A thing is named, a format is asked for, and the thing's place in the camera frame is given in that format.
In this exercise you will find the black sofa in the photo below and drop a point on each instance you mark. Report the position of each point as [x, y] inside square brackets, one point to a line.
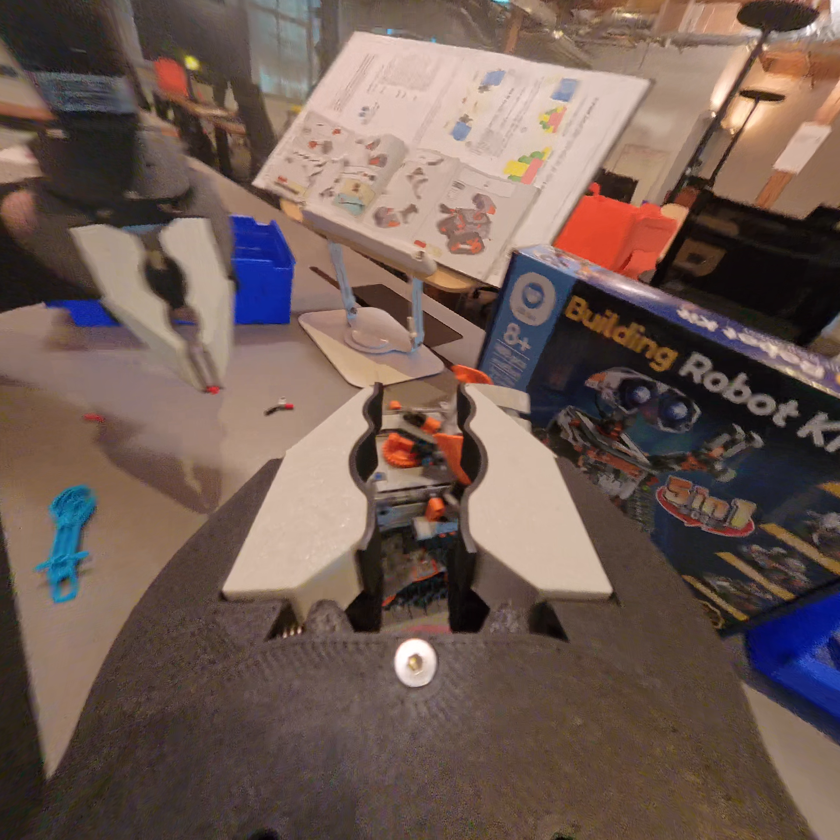
[748, 263]

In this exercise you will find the white instruction booklet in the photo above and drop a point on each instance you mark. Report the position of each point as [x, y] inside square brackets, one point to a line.
[460, 131]

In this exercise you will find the grey orange toy robot arm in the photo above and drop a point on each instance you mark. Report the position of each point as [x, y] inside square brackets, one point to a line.
[470, 376]
[453, 453]

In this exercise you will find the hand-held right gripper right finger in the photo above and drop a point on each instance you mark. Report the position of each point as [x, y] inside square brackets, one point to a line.
[538, 525]

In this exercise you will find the blue plastic bin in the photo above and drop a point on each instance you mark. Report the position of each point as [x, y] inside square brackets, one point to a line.
[801, 656]
[263, 269]

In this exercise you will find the white articulated holder stand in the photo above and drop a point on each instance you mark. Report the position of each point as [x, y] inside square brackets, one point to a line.
[374, 344]

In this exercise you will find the blue robot kit box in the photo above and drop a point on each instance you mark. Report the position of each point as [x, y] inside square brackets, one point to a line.
[656, 394]

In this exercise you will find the orange plastic crate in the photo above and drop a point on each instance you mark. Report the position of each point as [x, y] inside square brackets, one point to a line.
[617, 234]

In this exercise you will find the blue plastic brick separator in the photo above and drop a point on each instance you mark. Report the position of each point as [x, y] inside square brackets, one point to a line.
[66, 538]

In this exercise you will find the black floor lamp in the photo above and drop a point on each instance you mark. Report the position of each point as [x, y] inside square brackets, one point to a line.
[775, 13]

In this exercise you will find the small red black pin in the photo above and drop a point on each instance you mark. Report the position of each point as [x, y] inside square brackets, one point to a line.
[278, 407]

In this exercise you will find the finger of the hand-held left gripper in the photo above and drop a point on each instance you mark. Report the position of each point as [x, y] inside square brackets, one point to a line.
[210, 282]
[125, 282]

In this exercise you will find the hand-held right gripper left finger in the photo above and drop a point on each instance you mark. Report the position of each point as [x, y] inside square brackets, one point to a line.
[295, 525]

